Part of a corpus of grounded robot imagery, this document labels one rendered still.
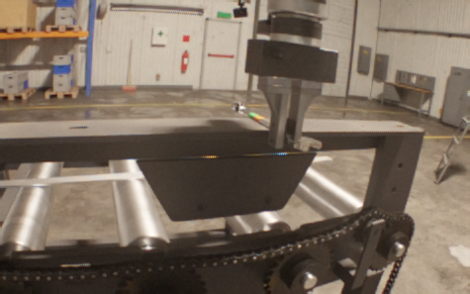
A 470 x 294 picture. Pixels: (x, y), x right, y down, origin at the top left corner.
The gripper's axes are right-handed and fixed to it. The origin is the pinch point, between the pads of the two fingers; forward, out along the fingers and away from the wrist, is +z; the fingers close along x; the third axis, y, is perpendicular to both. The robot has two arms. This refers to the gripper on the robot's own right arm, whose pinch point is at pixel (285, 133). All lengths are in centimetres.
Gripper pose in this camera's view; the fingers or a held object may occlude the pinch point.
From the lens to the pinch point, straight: 49.7
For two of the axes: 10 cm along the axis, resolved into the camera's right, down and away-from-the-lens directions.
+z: -0.9, 9.5, 2.9
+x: 9.2, -0.3, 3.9
